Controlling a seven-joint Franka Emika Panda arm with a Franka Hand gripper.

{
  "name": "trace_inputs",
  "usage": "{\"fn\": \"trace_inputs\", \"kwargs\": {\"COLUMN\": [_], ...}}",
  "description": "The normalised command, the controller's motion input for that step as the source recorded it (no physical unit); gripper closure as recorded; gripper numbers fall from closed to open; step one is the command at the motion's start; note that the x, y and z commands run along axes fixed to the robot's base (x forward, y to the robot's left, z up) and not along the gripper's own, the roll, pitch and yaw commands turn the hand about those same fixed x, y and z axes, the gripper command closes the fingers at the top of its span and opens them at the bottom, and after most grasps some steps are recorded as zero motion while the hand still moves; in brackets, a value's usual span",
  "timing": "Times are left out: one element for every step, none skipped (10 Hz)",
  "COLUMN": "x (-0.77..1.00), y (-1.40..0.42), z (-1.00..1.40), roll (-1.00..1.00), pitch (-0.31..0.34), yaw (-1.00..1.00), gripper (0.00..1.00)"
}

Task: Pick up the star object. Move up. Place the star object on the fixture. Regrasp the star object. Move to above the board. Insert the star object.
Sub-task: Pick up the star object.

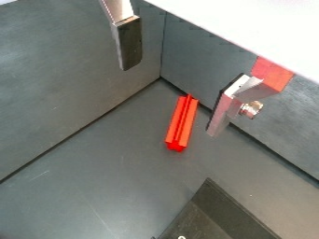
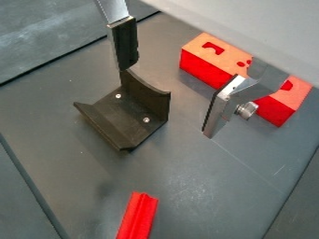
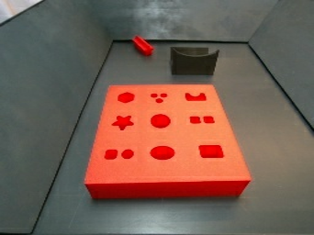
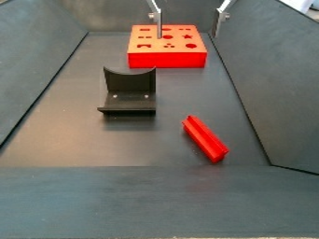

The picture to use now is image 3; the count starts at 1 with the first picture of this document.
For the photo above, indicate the red star-profile peg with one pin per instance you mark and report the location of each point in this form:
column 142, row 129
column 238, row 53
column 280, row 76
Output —
column 144, row 46

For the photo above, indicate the red shape-sorting board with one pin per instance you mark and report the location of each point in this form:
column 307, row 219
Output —
column 165, row 144

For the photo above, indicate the black curved fixture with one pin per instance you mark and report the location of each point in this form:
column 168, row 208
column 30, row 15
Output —
column 193, row 61

